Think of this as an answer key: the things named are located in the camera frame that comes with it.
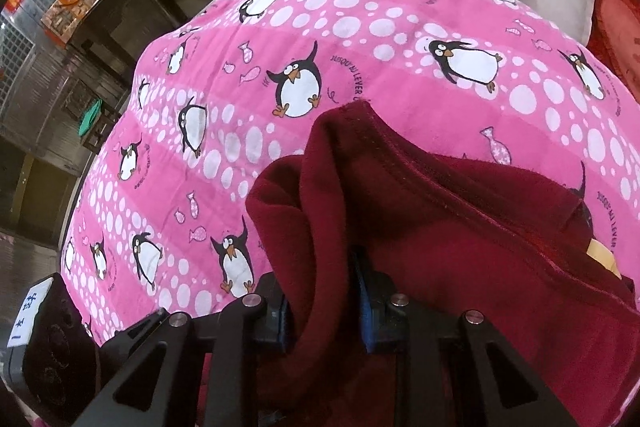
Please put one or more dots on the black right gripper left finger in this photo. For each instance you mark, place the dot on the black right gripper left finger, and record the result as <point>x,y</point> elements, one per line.
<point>171,369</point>

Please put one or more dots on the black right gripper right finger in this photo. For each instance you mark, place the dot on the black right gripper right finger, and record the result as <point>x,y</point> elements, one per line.
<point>452,370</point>

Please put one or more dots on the dark red fleece garment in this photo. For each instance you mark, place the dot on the dark red fleece garment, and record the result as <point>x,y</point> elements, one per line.
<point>453,234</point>

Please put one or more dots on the pink penguin blanket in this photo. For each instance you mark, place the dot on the pink penguin blanket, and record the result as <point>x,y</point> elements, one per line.
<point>160,220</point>

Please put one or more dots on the orange printed box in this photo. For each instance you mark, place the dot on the orange printed box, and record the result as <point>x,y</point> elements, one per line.
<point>63,17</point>

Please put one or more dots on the dark wooden side table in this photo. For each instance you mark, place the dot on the dark wooden side table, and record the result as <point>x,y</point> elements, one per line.
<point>115,32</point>

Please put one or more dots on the red heart cushion right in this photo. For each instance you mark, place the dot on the red heart cushion right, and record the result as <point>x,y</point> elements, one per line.
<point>615,38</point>

